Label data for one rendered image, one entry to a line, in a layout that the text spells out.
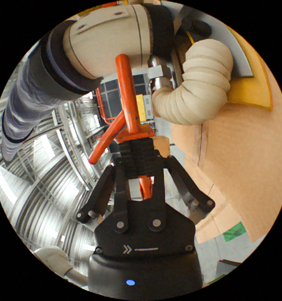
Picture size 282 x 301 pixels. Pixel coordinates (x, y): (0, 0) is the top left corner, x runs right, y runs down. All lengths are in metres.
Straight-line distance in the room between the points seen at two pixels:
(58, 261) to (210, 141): 0.69
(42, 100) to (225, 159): 0.33
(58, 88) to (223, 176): 0.29
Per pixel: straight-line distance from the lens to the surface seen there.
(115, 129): 0.16
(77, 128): 5.94
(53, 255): 0.60
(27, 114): 0.30
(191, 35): 0.18
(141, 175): 0.16
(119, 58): 0.16
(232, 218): 0.80
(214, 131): 0.16
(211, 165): 0.18
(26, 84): 0.23
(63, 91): 0.19
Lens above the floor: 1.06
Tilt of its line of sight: 3 degrees up
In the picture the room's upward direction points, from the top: 98 degrees counter-clockwise
